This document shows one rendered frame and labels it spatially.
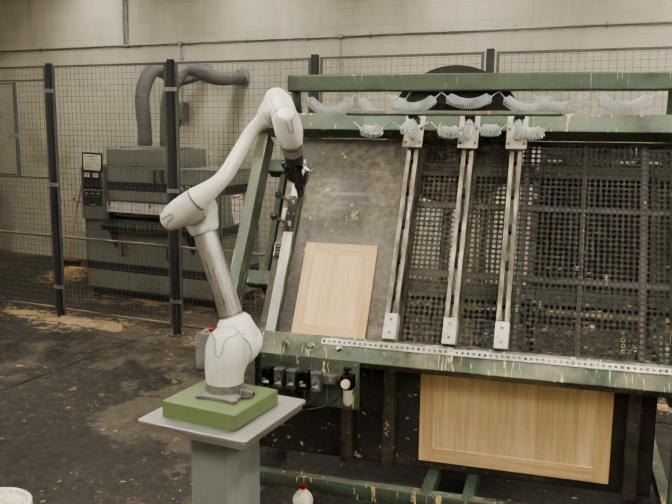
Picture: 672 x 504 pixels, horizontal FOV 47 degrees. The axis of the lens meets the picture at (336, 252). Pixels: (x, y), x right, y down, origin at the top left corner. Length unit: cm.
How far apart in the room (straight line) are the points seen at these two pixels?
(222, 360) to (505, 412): 147
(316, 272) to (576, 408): 140
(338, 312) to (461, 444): 89
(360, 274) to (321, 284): 20
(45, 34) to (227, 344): 899
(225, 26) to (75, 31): 238
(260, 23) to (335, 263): 606
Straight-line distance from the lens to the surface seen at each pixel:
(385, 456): 403
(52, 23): 1163
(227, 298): 329
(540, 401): 385
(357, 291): 381
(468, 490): 393
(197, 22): 1011
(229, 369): 312
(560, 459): 395
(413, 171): 394
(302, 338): 377
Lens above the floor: 190
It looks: 9 degrees down
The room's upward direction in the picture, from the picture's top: 1 degrees clockwise
